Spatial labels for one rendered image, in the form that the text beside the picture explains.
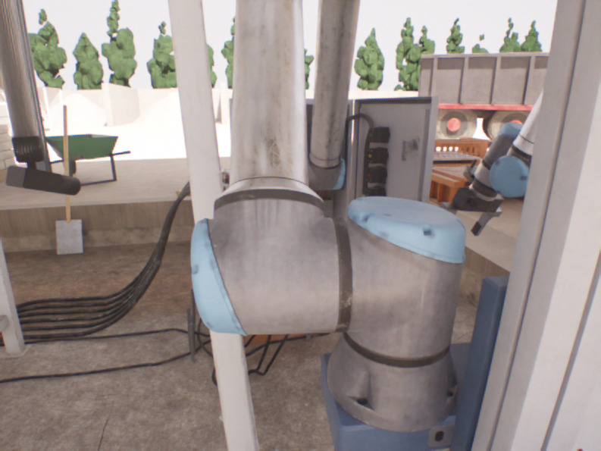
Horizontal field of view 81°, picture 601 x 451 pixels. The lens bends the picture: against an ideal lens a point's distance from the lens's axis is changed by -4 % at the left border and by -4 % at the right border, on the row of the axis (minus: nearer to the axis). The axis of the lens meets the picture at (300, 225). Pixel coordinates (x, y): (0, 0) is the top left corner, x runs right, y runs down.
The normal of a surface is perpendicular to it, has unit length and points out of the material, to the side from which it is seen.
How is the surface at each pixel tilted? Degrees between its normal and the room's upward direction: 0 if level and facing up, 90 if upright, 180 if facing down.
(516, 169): 95
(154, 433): 0
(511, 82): 90
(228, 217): 65
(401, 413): 70
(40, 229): 90
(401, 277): 82
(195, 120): 81
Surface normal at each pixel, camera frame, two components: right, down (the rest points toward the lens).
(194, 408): 0.00, -0.95
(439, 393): 0.48, -0.07
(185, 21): 0.19, 0.15
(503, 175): -0.88, 0.22
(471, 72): -0.37, 0.29
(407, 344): -0.13, 0.31
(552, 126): -0.99, 0.03
